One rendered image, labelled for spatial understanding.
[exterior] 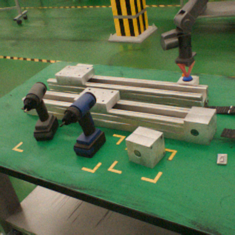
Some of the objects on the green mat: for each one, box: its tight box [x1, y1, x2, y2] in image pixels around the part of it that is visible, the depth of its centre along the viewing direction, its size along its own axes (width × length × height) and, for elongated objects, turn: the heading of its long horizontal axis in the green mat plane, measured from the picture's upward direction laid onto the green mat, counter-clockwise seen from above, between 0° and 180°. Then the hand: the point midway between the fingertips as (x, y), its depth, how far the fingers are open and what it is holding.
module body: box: [22, 91, 191, 141], centre depth 155 cm, size 80×10×8 cm, turn 76°
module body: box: [47, 73, 209, 109], centre depth 168 cm, size 80×10×8 cm, turn 76°
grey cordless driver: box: [23, 82, 59, 141], centre depth 147 cm, size 8×20×22 cm, turn 7°
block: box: [125, 126, 166, 168], centre depth 128 cm, size 10×11×10 cm
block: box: [183, 106, 217, 145], centre depth 133 cm, size 9×12×10 cm
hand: (187, 75), depth 161 cm, fingers closed
